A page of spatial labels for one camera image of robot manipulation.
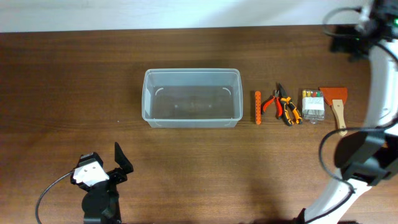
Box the orange scraper wooden handle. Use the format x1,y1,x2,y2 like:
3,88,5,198
318,87,348,137

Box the orange perforated strip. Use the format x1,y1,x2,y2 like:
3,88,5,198
254,91,262,125

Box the orange black long-nose pliers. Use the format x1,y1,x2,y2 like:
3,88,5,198
278,83,303,126

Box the clear plastic container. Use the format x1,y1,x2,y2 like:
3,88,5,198
142,68,243,128

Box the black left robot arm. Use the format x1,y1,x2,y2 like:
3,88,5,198
70,142,134,224

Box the clear screwdriver bit case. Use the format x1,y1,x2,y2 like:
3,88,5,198
302,90,325,124

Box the small red cutting pliers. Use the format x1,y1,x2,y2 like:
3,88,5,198
261,90,282,119

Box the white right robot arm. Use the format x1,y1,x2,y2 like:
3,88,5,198
293,0,397,223

